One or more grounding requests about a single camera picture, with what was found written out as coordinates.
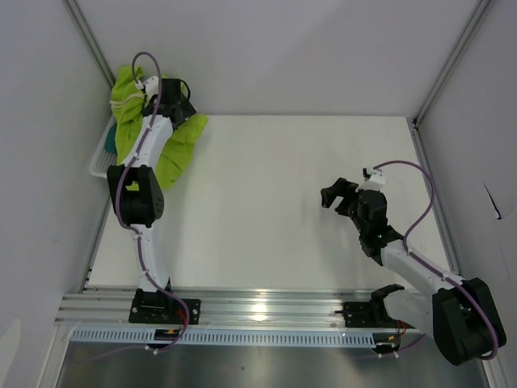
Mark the aluminium frame post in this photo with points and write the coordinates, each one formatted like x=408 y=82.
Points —
x=453 y=59
x=88 y=38

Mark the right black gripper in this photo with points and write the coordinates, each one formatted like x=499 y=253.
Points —
x=342 y=189

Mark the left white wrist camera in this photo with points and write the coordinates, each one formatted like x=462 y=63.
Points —
x=149 y=86

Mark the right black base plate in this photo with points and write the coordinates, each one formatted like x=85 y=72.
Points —
x=363 y=314

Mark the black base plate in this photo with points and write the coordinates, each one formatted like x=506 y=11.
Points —
x=363 y=314
x=155 y=308

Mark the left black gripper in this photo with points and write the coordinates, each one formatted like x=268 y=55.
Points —
x=186 y=108

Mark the lime green shorts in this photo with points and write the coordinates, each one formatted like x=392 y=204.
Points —
x=127 y=103

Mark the teal green shorts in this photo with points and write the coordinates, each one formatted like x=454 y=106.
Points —
x=110 y=140

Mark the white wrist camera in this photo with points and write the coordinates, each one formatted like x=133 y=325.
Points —
x=149 y=86
x=374 y=180

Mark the right aluminium frame post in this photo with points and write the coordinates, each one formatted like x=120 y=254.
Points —
x=453 y=59

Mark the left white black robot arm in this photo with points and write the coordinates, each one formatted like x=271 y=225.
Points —
x=136 y=196

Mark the aluminium mounting rail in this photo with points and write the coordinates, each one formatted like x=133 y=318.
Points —
x=263 y=309

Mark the white plastic basket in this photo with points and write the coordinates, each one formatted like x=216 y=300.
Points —
x=102 y=159

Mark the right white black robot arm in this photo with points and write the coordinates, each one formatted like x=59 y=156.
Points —
x=458 y=314

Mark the white slotted cable duct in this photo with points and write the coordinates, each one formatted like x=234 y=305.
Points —
x=319 y=339

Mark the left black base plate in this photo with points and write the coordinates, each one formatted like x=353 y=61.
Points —
x=155 y=308

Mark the left aluminium frame post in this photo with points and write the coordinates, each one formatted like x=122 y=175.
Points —
x=88 y=38

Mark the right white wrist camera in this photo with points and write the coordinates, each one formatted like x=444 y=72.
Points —
x=374 y=180

